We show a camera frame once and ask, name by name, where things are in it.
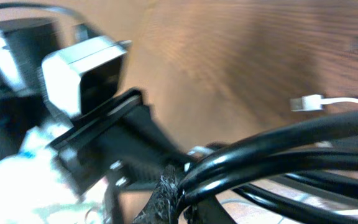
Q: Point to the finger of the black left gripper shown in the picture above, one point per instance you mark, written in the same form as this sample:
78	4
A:
140	121
135	172

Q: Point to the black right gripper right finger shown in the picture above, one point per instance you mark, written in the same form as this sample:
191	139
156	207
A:
208	211

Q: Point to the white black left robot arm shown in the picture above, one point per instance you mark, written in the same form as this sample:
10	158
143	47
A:
29	122

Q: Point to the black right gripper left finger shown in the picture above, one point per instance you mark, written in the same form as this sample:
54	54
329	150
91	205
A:
162	204

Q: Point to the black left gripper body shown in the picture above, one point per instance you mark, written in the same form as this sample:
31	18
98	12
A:
82	151

